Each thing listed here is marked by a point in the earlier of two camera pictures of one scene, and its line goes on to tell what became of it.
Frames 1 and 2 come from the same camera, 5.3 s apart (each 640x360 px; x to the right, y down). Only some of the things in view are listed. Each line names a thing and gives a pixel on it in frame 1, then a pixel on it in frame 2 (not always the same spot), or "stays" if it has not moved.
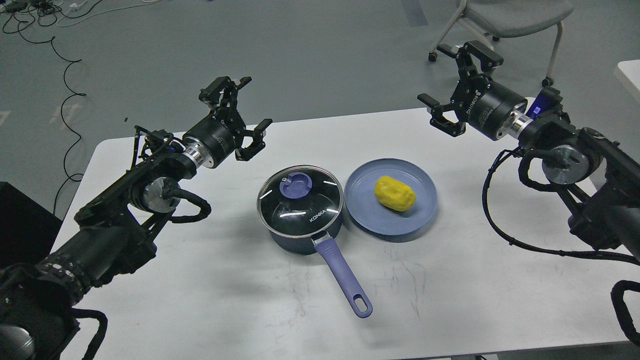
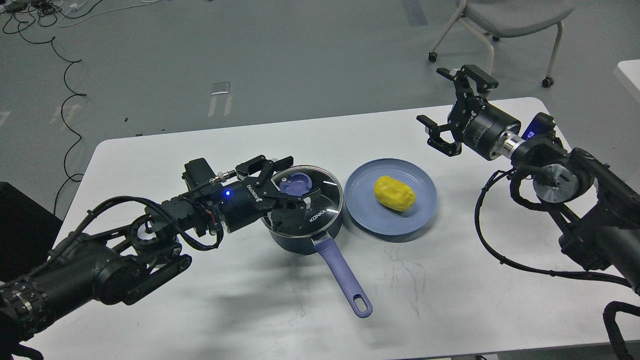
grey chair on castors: [504, 18] stays
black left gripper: [214, 137] → [243, 203]
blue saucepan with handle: [328, 248] stays
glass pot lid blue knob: [295, 185] stays
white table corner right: [632, 68] stays
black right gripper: [484, 104] → [472, 121]
